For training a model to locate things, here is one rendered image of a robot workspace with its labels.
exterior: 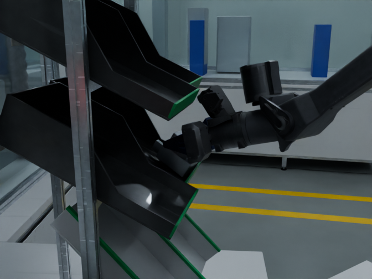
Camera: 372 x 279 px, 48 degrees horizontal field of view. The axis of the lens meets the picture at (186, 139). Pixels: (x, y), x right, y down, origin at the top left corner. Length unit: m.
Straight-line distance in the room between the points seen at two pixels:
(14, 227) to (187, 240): 0.68
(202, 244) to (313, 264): 2.04
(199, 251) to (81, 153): 0.43
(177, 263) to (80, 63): 0.39
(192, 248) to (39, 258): 0.49
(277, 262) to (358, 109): 2.07
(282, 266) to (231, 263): 1.68
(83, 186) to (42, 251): 0.72
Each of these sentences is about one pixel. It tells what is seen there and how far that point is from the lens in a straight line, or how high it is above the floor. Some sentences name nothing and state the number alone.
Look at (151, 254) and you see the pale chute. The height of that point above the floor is 1.08.
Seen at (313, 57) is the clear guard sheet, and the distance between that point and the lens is 4.31.
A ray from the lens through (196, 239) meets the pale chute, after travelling 0.88.
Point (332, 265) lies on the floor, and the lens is 2.91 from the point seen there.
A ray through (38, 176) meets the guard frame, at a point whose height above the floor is 0.88.
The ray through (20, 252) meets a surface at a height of 0.86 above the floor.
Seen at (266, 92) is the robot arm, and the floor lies 1.36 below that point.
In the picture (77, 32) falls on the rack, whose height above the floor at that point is 1.45.
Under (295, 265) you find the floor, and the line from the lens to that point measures 2.84.
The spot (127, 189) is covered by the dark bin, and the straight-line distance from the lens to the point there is 0.62.
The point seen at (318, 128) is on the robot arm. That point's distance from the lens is 0.65.
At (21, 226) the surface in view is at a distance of 1.42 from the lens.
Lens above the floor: 1.46
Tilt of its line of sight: 15 degrees down
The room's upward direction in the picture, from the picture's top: straight up
